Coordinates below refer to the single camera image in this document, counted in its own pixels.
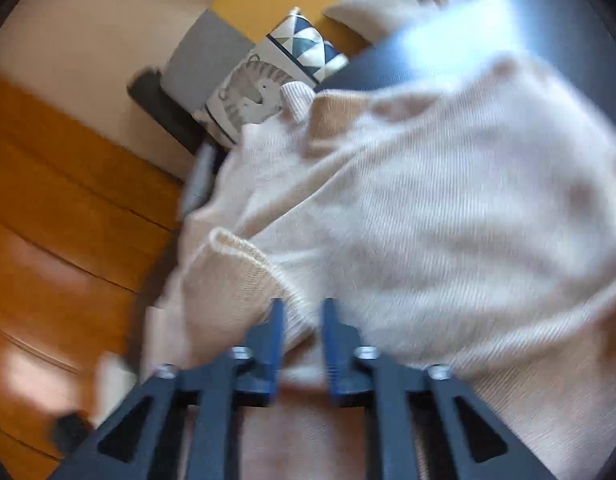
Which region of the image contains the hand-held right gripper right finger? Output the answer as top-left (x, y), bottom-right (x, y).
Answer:
top-left (320, 298), bottom-right (558, 480)

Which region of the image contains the tiger print cushion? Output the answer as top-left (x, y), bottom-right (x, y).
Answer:
top-left (195, 7), bottom-right (349, 150)

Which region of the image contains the blue yellow grey patchwork sofa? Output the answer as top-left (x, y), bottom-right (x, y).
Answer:
top-left (127, 0), bottom-right (488, 216)

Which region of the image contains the white ruffled knit garment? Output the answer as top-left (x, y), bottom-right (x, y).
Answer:
top-left (95, 352), bottom-right (144, 411)

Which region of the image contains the cream knit sweater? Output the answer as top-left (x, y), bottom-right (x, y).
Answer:
top-left (143, 55), bottom-right (616, 480)

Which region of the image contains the small dark object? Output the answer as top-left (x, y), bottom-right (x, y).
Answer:
top-left (53, 412), bottom-right (95, 457)

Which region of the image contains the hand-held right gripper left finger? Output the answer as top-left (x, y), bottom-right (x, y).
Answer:
top-left (48, 298), bottom-right (289, 480)

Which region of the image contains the white deer print pillow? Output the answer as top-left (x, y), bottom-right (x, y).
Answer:
top-left (323, 0), bottom-right (496, 43)

